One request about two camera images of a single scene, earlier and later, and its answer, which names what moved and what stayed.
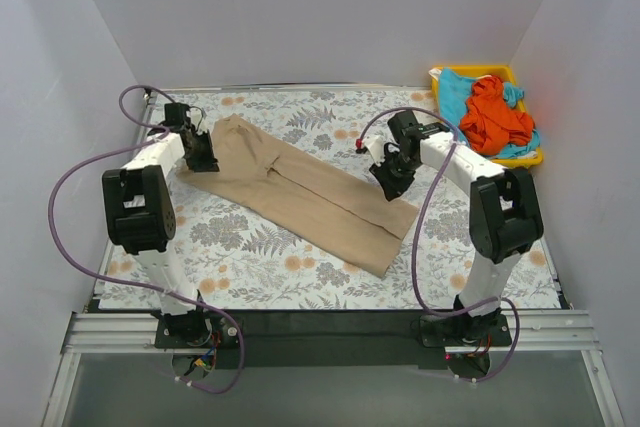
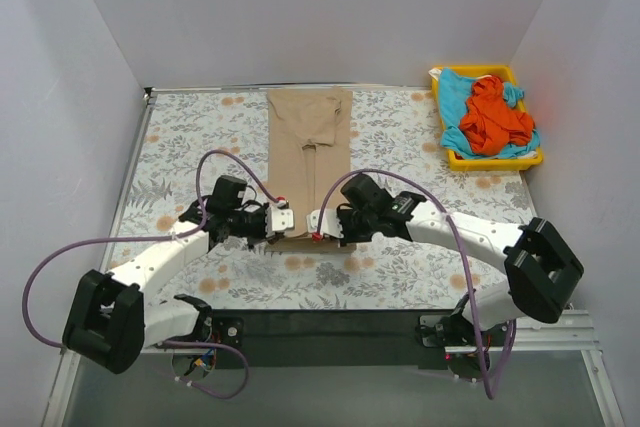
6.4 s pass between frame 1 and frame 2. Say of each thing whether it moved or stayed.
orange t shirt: stayed
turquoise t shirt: stayed
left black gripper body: moved
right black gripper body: moved
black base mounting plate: stayed
